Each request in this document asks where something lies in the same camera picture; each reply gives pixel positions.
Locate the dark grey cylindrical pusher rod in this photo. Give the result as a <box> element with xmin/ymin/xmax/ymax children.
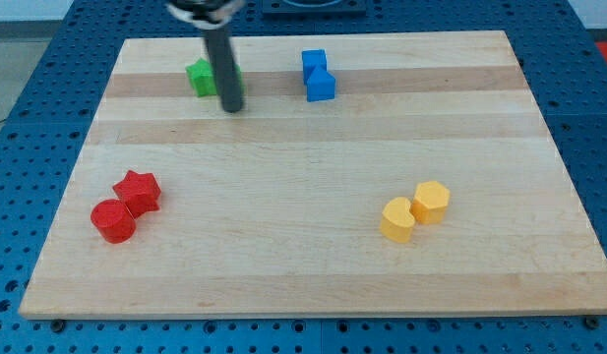
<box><xmin>204</xmin><ymin>25</ymin><xmax>244</xmax><ymax>113</ymax></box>

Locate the red cylinder block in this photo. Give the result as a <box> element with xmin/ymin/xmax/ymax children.
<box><xmin>91</xmin><ymin>199</ymin><xmax>136</xmax><ymax>244</ymax></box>

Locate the yellow heart block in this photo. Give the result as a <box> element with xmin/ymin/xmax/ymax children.
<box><xmin>379</xmin><ymin>197</ymin><xmax>415</xmax><ymax>243</ymax></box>

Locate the red star block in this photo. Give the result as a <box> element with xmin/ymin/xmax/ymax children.
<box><xmin>112</xmin><ymin>170</ymin><xmax>161</xmax><ymax>218</ymax></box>

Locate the yellow hexagon block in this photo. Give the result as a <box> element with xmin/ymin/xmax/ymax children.
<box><xmin>410</xmin><ymin>181</ymin><xmax>451</xmax><ymax>224</ymax></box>

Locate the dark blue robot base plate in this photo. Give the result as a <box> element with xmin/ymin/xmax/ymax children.
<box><xmin>260</xmin><ymin>0</ymin><xmax>367</xmax><ymax>16</ymax></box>

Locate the blue triangular block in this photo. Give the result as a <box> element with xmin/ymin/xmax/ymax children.
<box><xmin>305</xmin><ymin>66</ymin><xmax>336</xmax><ymax>102</ymax></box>

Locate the blue cube block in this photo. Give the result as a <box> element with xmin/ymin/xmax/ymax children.
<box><xmin>301</xmin><ymin>49</ymin><xmax>327</xmax><ymax>84</ymax></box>

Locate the green star block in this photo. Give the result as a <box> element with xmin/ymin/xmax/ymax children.
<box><xmin>185</xmin><ymin>58</ymin><xmax>218</xmax><ymax>97</ymax></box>

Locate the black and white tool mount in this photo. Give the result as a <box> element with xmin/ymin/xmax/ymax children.
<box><xmin>166</xmin><ymin>0</ymin><xmax>246</xmax><ymax>25</ymax></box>

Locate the light wooden board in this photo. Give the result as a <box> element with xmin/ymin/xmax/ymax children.
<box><xmin>19</xmin><ymin>30</ymin><xmax>607</xmax><ymax>320</ymax></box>

